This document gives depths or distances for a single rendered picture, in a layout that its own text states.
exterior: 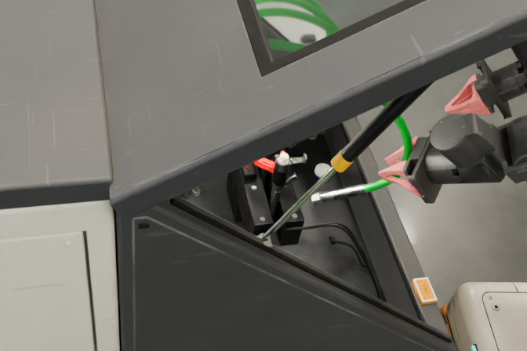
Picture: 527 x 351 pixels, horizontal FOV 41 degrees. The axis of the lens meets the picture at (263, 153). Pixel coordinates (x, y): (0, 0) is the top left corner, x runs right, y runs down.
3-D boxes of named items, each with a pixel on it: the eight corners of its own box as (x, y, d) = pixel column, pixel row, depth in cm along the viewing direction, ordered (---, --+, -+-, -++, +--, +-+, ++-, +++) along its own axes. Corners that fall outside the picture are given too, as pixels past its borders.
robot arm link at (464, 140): (554, 174, 96) (543, 124, 101) (516, 135, 90) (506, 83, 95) (474, 202, 103) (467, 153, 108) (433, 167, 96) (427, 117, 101)
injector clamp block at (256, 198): (292, 264, 147) (305, 219, 136) (245, 269, 144) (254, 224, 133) (258, 144, 169) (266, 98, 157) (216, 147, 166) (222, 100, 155)
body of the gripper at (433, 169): (403, 178, 106) (445, 176, 101) (427, 128, 111) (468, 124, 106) (423, 204, 110) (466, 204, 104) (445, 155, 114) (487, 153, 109)
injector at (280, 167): (286, 233, 144) (303, 164, 129) (263, 235, 143) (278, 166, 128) (283, 222, 146) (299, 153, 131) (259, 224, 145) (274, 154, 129)
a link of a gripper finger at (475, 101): (437, 90, 130) (485, 67, 126) (455, 113, 134) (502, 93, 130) (441, 115, 125) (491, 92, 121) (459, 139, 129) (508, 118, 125)
